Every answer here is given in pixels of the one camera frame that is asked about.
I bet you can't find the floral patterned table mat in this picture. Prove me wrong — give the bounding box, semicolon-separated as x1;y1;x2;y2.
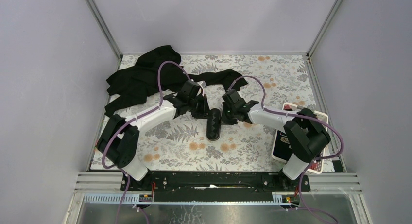
137;55;316;172

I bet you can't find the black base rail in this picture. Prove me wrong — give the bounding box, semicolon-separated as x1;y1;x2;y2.
120;171;311;201

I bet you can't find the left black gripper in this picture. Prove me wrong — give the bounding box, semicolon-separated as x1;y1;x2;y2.
187;94;214;120

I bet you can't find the white plastic basket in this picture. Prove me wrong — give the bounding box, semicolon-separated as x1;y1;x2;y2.
271;103;324;174

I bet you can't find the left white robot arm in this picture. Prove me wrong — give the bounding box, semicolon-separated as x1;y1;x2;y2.
96;81;209;190

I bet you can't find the grey slotted cable duct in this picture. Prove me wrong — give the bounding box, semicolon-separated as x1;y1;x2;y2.
84;193;300;206

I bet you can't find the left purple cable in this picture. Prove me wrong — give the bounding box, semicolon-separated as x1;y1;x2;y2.
102;60;194;170

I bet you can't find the black glasses case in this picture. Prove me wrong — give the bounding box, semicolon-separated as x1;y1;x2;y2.
206;108;221;141

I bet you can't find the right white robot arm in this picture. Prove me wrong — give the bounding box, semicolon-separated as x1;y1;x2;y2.
223;89;331;191

